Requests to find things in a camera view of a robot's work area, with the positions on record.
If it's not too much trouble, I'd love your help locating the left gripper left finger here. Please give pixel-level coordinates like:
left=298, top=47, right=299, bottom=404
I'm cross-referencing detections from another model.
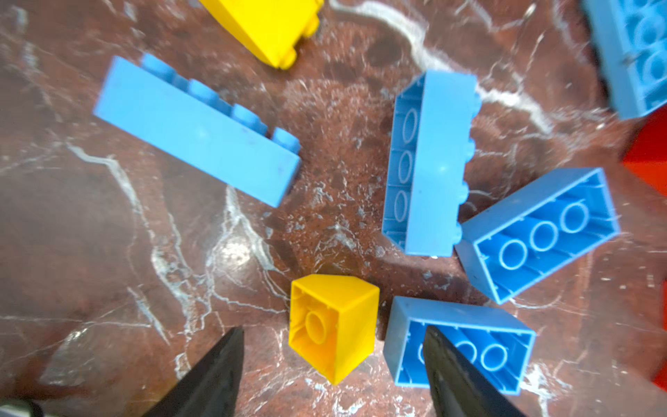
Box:
left=146, top=327, right=244, bottom=417

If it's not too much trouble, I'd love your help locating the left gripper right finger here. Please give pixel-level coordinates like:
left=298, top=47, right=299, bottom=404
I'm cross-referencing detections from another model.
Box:
left=423, top=326, right=524, bottom=417

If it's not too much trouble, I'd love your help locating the yellow lego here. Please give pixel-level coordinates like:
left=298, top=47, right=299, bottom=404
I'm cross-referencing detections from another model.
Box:
left=201, top=0, right=324, bottom=70
left=288, top=274, right=380, bottom=385

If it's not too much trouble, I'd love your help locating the blue lego brick bottom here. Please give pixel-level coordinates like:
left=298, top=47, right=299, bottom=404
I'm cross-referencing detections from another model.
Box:
left=383, top=296, right=537, bottom=395

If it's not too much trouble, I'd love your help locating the blue lego brick diagonal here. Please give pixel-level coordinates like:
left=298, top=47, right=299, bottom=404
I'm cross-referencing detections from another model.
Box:
left=455, top=168, right=620, bottom=304

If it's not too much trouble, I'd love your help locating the blue lego brick upright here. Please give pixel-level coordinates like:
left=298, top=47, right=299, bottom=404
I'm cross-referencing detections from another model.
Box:
left=381, top=69, right=482, bottom=257

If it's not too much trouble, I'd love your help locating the red lego brick left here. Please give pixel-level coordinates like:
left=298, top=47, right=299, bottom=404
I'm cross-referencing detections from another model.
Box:
left=622, top=105, right=667, bottom=196

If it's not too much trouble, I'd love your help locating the blue lego brick left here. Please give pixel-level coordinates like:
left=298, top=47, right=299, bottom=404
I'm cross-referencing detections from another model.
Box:
left=94, top=54, right=302, bottom=208

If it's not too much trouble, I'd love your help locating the blue lego brick upper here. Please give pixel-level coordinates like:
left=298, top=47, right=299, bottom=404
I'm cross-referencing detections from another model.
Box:
left=582, top=0, right=666, bottom=120

